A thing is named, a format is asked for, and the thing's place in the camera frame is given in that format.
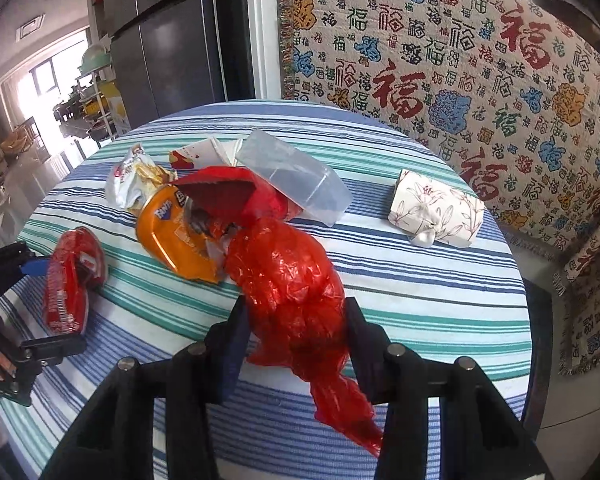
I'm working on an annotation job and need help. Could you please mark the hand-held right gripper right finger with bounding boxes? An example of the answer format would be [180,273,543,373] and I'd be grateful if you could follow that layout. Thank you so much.
[342,297,548,480]

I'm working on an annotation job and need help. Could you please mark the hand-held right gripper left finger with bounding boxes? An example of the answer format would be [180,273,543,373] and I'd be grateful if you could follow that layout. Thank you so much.
[40,297,254,480]

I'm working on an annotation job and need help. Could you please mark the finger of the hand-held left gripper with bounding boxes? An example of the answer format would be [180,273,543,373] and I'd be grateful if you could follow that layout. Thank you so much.
[20,334,89,366]
[0,242,49,306]

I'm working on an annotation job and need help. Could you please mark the red printed packet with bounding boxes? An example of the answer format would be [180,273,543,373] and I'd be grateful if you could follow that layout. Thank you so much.
[42,227,109,336]

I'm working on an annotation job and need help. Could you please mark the red plastic bag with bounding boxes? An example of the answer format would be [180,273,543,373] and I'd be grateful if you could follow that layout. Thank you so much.
[225,220,384,459]

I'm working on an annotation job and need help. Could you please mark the floral tissue pack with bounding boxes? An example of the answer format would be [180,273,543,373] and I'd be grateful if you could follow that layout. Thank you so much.
[387,169,486,250]

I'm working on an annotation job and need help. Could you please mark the clear plastic box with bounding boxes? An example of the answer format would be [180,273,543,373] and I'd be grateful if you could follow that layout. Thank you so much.
[235,129,354,229]

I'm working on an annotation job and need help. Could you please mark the orange snack bag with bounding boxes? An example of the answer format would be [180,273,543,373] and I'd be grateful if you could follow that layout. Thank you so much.
[136,185,232,284]

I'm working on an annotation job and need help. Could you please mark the white snack wrapper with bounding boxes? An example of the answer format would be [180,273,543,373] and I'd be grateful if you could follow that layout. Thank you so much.
[104,144,179,211]

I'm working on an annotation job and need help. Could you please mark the dark red snack bag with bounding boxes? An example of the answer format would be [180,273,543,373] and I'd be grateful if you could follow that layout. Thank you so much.
[174,165,301,222]

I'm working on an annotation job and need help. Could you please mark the white storage rack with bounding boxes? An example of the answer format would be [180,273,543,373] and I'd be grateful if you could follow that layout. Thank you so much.
[77,35,131,144]

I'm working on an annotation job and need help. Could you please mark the yellow carton box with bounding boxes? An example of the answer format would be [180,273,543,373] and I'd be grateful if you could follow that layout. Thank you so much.
[97,82,132,137]

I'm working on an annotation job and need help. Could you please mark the white red paper box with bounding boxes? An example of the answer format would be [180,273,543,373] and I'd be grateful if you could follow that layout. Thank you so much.
[169,137,242,170]

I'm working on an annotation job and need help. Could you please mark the green basin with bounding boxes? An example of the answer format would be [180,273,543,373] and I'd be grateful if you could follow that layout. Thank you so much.
[77,44,114,74]

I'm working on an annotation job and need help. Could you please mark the narrow printed blanket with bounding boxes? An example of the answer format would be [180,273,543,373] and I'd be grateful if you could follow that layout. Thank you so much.
[555,225,600,377]

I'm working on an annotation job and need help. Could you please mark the ceiling air vent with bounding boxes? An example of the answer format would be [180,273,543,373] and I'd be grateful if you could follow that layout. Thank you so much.
[15,15,46,41]

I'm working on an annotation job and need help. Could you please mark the grey refrigerator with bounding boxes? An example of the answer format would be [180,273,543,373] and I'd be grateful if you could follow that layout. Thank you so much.
[92,0,253,127]

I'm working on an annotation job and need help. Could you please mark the wide printed blanket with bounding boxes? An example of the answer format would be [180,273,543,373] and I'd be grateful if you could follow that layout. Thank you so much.
[275,0,600,243]

